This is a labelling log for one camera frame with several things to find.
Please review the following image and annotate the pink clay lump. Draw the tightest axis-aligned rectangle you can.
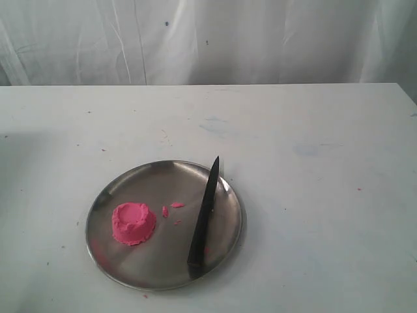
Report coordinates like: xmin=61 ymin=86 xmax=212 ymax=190
xmin=111 ymin=202 xmax=156 ymax=246

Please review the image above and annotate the black knife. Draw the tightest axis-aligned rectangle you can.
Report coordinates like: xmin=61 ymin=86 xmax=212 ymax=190
xmin=187 ymin=156 xmax=220 ymax=268

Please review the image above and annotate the pink clay crumb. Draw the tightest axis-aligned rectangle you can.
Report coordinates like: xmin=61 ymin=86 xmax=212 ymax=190
xmin=162 ymin=206 xmax=169 ymax=218
xmin=171 ymin=202 xmax=184 ymax=208

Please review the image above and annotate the pink clay crumb left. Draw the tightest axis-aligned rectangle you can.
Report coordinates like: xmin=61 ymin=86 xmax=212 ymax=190
xmin=162 ymin=206 xmax=169 ymax=218

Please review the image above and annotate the round steel plate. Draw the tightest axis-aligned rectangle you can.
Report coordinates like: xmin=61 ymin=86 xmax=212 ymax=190
xmin=85 ymin=160 xmax=244 ymax=290

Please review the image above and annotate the white backdrop curtain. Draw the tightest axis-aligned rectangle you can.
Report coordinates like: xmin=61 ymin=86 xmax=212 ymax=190
xmin=1 ymin=0 xmax=416 ymax=98

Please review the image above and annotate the pink clay crumb upper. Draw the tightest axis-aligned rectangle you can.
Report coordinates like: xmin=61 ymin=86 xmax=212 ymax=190
xmin=171 ymin=202 xmax=184 ymax=208

